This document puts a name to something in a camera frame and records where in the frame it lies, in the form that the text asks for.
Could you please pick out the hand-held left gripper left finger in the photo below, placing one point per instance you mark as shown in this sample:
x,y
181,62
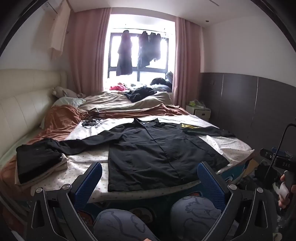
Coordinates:
x,y
89,185

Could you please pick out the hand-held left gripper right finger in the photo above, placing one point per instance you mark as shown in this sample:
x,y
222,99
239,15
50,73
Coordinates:
x,y
209,183

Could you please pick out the black shirt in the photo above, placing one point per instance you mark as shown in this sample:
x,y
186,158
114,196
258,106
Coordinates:
x,y
150,157

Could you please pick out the folded beige clothes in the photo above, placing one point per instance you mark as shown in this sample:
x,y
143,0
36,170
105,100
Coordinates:
x,y
62,165

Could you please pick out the folded black clothes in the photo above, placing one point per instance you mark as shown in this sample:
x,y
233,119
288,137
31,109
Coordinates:
x,y
37,160

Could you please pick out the red clothes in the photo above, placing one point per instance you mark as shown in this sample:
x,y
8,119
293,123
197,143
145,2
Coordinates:
x,y
116,87

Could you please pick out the black clothes pile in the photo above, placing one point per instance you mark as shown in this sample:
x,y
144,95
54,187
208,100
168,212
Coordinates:
x,y
140,93

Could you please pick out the person's right hand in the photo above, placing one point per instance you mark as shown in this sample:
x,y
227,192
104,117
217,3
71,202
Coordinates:
x,y
282,204

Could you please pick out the floral white bed sheet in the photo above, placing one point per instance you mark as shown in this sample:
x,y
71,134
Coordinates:
x,y
87,160

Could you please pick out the cardboard piece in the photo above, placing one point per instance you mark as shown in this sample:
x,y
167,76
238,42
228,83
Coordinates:
x,y
253,165

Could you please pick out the blue cartoon print bed cover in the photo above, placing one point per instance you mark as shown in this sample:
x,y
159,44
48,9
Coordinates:
x,y
238,168

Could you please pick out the person's right leg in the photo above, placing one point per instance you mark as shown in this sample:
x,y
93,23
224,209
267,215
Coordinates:
x,y
196,213

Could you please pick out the person's leg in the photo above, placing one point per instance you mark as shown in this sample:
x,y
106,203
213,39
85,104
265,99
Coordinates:
x,y
120,224
196,213

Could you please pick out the person's left leg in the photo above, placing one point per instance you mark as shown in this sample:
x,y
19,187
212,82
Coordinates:
x,y
120,224

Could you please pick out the white nightstand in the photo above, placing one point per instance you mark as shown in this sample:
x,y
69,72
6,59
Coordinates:
x,y
201,113

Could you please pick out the orange blanket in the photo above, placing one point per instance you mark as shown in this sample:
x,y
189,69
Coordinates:
x,y
60,120

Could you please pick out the green white bag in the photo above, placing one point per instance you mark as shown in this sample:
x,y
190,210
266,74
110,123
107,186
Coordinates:
x,y
196,104

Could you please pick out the pale pillow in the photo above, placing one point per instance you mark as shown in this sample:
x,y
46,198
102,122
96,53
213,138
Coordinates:
x,y
69,101

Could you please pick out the beige duvet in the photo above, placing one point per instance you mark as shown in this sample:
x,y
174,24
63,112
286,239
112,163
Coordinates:
x,y
111,99

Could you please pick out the grey plush toy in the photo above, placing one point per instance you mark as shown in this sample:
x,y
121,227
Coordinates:
x,y
63,92

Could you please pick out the cream padded headboard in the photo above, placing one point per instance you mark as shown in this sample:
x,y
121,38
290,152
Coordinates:
x,y
25,97

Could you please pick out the dark cushion pile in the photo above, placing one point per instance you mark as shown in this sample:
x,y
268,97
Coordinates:
x,y
159,82

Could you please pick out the window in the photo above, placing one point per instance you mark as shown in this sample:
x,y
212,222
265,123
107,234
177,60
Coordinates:
x,y
161,76

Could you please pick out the pink curtain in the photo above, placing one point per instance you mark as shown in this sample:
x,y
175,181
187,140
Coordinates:
x,y
187,58
90,46

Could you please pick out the long dark hanging garment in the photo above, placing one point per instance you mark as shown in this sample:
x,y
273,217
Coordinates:
x,y
124,55

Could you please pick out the short dark hanging garment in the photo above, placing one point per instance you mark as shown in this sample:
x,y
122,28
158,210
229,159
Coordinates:
x,y
155,46

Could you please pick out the white air conditioner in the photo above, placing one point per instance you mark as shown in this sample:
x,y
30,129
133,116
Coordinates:
x,y
49,5

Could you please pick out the clothes rail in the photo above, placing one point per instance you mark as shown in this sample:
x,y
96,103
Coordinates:
x,y
136,29

